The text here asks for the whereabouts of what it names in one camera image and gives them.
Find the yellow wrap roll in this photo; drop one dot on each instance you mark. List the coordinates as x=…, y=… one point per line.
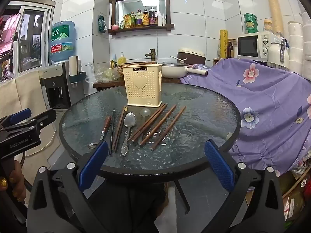
x=223, y=43

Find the yellow green seasoning packet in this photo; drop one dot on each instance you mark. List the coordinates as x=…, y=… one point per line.
x=125, y=21

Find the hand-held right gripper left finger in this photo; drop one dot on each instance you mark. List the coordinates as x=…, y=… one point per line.
x=93, y=165

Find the pink bowl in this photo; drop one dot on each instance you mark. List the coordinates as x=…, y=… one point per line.
x=115, y=26

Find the smartphone with pink screen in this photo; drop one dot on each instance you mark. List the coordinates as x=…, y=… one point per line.
x=8, y=31

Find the dark soy sauce bottle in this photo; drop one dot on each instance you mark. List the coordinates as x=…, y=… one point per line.
x=152, y=18

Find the yellow lid jar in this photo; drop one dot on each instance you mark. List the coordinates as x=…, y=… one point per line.
x=267, y=25

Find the tall paper cup stack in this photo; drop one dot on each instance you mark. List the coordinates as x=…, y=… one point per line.
x=273, y=4

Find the stack of green bowls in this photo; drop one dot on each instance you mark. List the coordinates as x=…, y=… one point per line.
x=250, y=23

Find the brown glass bottle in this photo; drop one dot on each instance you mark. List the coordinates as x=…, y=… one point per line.
x=230, y=51

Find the steel spoon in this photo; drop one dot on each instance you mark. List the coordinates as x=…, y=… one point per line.
x=129, y=122

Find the clear plastic spoon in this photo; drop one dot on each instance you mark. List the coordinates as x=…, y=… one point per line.
x=145, y=112

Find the white cooking pot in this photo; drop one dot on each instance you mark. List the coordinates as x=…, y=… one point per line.
x=172, y=71

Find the small white bottle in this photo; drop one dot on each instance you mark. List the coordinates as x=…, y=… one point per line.
x=163, y=20

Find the brown wooden chopstick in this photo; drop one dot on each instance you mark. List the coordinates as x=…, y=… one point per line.
x=150, y=123
x=158, y=125
x=118, y=128
x=168, y=128
x=147, y=121

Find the white thermos jug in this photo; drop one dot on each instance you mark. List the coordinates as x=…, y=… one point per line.
x=274, y=52

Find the cream plastic utensil holder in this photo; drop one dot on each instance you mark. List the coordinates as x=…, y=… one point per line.
x=142, y=94

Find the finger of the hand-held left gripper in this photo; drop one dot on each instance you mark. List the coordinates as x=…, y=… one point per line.
x=43, y=117
x=20, y=116

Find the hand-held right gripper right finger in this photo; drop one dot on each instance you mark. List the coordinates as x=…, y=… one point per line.
x=218, y=165

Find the person's black pants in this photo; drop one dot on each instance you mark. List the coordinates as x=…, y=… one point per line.
x=131, y=208

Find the white paper cup sleeve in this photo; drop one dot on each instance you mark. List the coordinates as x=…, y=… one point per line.
x=73, y=64

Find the clear plastic bag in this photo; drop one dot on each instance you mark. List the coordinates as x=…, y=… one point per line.
x=104, y=74

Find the beige cloth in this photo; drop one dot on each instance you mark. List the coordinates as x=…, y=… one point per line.
x=24, y=94

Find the white microwave oven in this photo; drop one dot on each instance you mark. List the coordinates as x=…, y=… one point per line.
x=247, y=46

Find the metal framed window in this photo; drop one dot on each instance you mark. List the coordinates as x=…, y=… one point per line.
x=31, y=36

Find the wooden framed mirror shelf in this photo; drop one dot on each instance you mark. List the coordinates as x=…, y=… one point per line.
x=114, y=14

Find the bronze faucet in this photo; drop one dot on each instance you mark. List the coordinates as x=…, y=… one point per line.
x=151, y=54

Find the white squeeze bottle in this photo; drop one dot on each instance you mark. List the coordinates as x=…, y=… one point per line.
x=159, y=19

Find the teal cup holder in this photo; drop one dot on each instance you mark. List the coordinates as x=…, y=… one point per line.
x=77, y=76

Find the brushes in cup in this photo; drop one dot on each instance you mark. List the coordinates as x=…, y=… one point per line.
x=113, y=63

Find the green wall packet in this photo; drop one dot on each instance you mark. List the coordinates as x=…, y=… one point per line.
x=102, y=24

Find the person's left hand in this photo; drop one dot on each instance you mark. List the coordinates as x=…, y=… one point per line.
x=18, y=182

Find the blue water jug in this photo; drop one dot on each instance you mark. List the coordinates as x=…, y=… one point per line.
x=62, y=41

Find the grey water dispenser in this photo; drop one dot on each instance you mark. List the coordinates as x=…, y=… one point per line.
x=58, y=87

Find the yellow soap dispenser bottle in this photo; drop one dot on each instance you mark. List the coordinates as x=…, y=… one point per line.
x=122, y=59

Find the white brown rice cooker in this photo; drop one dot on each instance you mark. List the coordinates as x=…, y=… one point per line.
x=192, y=54

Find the purple floral cloth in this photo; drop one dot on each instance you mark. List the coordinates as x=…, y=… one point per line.
x=264, y=102

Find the green glass bottle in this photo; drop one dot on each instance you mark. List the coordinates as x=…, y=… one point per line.
x=133, y=20

